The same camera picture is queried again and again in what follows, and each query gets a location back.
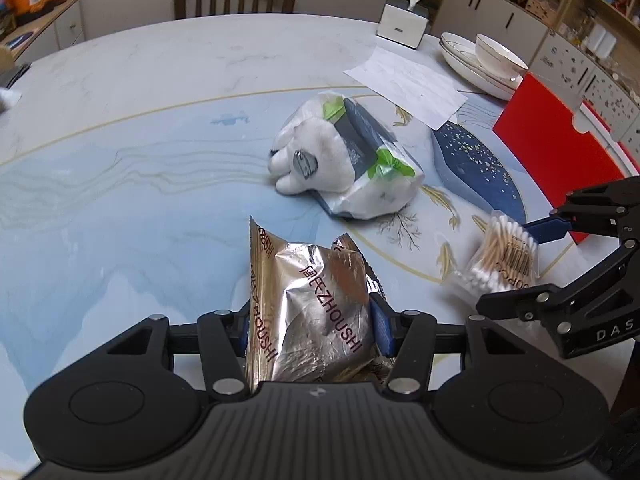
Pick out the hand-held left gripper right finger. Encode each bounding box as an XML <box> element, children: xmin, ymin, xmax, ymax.
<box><xmin>369</xmin><ymin>296</ymin><xmax>538</xmax><ymax>396</ymax></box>

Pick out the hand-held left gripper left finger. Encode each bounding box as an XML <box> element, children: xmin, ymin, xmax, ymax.
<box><xmin>102</xmin><ymin>302</ymin><xmax>252</xmax><ymax>397</ymax></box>

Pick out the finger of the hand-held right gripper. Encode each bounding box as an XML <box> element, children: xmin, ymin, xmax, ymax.
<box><xmin>476</xmin><ymin>239</ymin><xmax>640</xmax><ymax>333</ymax></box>
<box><xmin>525</xmin><ymin>175</ymin><xmax>640</xmax><ymax>245</ymax></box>

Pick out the cotton swabs bag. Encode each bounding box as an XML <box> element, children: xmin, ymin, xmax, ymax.
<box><xmin>442</xmin><ymin>210</ymin><xmax>541</xmax><ymax>296</ymax></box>

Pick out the gold foil snack packet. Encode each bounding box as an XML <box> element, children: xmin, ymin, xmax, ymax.
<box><xmin>245</xmin><ymin>215</ymin><xmax>401</xmax><ymax>386</ymax></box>

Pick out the red box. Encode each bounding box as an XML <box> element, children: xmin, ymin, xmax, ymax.
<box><xmin>492</xmin><ymin>72</ymin><xmax>640</xmax><ymax>246</ymax></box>

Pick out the marble patterned desktop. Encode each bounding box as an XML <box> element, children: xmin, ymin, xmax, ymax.
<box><xmin>0</xmin><ymin>12</ymin><xmax>640</xmax><ymax>411</ymax></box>

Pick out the white grey plastic bag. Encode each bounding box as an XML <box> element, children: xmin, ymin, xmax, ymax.
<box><xmin>272</xmin><ymin>91</ymin><xmax>426</xmax><ymax>220</ymax></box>

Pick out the white plate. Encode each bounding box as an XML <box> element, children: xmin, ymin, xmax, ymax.
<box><xmin>442</xmin><ymin>49</ymin><xmax>518</xmax><ymax>102</ymax></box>
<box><xmin>439</xmin><ymin>31</ymin><xmax>521</xmax><ymax>92</ymax></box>

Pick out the white bowl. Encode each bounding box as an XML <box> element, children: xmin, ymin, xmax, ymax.
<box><xmin>474</xmin><ymin>33</ymin><xmax>529</xmax><ymax>79</ymax></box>

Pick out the wooden shelf unit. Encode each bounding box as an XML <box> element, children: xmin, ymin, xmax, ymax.
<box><xmin>530</xmin><ymin>0</ymin><xmax>640</xmax><ymax>143</ymax></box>

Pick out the white paper sheet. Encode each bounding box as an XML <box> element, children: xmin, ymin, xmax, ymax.
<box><xmin>344</xmin><ymin>46</ymin><xmax>468</xmax><ymax>130</ymax></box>

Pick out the white plush toy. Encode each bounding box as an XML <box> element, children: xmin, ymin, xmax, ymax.
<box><xmin>266</xmin><ymin>116</ymin><xmax>353</xmax><ymax>196</ymax></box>

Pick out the white green tissue box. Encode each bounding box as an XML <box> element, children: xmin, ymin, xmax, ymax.
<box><xmin>376</xmin><ymin>0</ymin><xmax>431</xmax><ymax>50</ymax></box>

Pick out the white sideboard cabinet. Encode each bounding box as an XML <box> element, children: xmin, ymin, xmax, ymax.
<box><xmin>0</xmin><ymin>0</ymin><xmax>86</xmax><ymax>63</ymax></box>

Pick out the white cabinet with black handles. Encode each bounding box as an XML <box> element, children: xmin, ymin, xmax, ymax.
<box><xmin>430</xmin><ymin>0</ymin><xmax>551</xmax><ymax>67</ymax></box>

